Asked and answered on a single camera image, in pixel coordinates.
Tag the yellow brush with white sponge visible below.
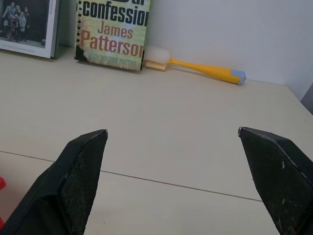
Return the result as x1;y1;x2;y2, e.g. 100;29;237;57
143;45;246;87

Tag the red object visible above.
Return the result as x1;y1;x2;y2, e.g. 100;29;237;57
0;176;7;226

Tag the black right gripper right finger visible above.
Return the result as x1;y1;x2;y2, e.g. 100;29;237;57
238;126;313;235

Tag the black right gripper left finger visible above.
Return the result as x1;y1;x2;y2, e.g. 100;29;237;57
0;129;109;235

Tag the James Patterson paperback book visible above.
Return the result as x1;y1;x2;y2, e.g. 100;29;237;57
74;0;153;71

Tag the white book with family photo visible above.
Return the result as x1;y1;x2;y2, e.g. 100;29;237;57
0;0;61;59

